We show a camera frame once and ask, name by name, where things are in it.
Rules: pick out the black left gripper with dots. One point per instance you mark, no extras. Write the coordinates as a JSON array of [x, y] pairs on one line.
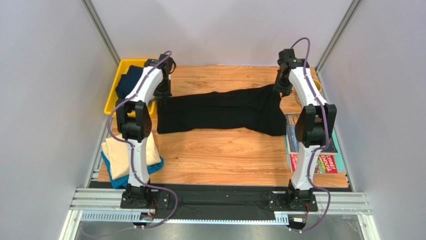
[[160, 95]]

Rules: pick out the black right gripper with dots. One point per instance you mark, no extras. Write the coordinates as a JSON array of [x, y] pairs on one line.
[[280, 88]]

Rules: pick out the black t shirt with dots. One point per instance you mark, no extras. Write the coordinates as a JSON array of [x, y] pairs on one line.
[[257, 109]]

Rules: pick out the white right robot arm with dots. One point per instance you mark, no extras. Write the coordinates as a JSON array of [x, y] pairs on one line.
[[315, 124]]

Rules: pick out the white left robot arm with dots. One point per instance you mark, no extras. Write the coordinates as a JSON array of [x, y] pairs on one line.
[[133, 118]]

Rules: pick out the dark blue book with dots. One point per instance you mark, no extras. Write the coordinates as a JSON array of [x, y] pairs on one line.
[[291, 140]]

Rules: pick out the navy blue folded shirt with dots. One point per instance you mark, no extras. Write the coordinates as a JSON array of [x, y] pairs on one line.
[[128, 81]]

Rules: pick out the yellow rimmed mug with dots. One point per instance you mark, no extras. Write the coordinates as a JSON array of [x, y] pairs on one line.
[[318, 86]]

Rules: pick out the yellow plastic bin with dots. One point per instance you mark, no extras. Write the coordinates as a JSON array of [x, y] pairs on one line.
[[123, 67]]

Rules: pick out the cream folded shirt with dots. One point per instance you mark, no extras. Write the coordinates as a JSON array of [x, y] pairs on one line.
[[117, 154]]

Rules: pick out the red illustrated book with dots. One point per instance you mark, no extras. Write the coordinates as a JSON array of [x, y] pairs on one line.
[[325, 164]]

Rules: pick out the teal folded shirt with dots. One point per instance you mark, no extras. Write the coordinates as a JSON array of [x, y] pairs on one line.
[[105, 174]]

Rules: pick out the left aluminium corner post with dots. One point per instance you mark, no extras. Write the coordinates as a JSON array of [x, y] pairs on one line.
[[96, 20]]

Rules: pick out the aluminium corner post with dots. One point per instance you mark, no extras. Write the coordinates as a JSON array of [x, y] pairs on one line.
[[338, 33], [96, 20]]

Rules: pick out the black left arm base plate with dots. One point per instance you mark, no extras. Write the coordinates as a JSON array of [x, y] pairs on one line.
[[139, 201]]

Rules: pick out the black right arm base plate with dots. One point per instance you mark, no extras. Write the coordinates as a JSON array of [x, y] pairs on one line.
[[299, 201]]

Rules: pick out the right aluminium corner post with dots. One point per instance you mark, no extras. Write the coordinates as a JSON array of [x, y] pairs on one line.
[[338, 33]]

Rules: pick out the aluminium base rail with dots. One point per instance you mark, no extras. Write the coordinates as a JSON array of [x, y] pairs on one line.
[[343, 215]]

